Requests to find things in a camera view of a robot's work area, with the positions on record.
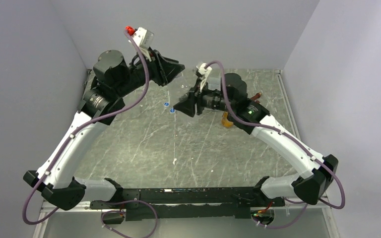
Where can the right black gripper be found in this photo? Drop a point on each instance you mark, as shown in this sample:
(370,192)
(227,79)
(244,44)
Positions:
(188,104)

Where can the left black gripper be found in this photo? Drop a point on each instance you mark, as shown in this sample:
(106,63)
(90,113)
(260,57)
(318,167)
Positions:
(164,70)

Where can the clear plastic bottle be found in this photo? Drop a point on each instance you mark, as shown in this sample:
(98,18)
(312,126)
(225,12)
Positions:
(181,85)

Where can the orange juice bottle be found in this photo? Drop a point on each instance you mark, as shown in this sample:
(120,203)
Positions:
(225,122)

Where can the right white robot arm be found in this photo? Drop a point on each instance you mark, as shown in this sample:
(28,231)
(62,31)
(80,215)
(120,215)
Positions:
(314,171)

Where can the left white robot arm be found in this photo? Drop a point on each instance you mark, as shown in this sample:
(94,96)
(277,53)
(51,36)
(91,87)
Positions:
(114,79)

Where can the clear plastic screw box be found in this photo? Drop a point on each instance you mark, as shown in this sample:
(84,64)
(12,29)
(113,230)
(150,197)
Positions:
(214,83)

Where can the brown pipe fitting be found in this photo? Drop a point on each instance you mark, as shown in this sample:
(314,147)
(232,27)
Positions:
(256,97)

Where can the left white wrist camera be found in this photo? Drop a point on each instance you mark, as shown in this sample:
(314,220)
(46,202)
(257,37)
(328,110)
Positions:
(142,38)

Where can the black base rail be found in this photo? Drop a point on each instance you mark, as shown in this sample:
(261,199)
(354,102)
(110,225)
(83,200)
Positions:
(169,203)

